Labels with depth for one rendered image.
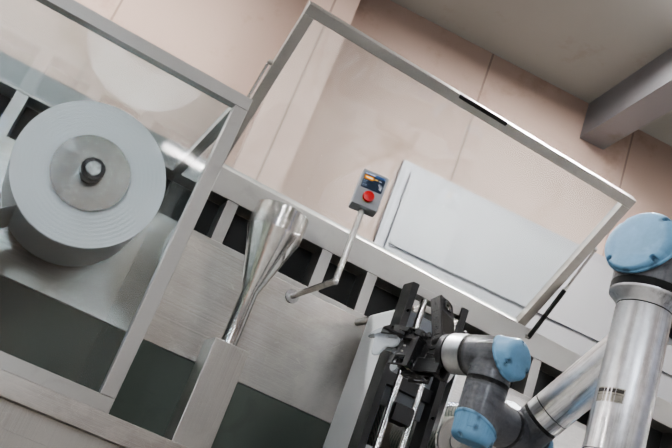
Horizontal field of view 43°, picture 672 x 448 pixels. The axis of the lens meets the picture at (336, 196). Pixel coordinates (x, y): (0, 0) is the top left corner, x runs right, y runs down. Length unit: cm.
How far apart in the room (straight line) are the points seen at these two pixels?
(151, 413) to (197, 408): 27
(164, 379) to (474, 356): 96
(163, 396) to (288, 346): 36
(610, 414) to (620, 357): 9
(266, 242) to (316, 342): 42
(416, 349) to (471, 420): 21
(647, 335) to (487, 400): 30
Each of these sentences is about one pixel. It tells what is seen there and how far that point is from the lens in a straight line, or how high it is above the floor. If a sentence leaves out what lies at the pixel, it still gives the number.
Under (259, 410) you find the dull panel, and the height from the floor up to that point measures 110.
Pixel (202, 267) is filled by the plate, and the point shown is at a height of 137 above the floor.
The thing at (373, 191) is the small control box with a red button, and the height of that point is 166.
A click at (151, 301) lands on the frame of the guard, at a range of 168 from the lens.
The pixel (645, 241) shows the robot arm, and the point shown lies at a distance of 141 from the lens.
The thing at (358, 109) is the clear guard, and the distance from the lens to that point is 233.
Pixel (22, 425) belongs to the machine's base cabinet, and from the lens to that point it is 160.
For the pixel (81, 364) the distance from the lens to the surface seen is 166.
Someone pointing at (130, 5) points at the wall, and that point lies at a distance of 565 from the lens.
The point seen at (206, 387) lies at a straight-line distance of 199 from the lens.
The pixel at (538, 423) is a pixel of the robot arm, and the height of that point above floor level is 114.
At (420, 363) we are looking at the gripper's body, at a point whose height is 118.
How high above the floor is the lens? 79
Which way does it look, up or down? 22 degrees up
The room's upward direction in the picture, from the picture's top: 22 degrees clockwise
